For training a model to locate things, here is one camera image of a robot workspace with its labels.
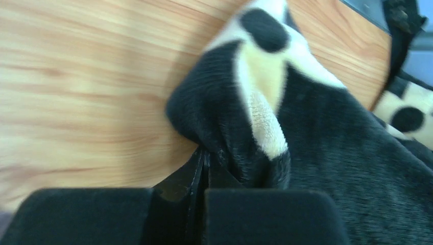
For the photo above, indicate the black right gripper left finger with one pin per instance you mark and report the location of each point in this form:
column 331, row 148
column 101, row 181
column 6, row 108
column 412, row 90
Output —
column 82, row 216

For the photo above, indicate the black floral plush blanket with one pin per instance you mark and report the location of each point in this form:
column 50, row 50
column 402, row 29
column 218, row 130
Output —
column 276, row 118

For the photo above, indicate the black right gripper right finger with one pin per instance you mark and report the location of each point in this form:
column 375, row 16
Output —
column 269, row 216

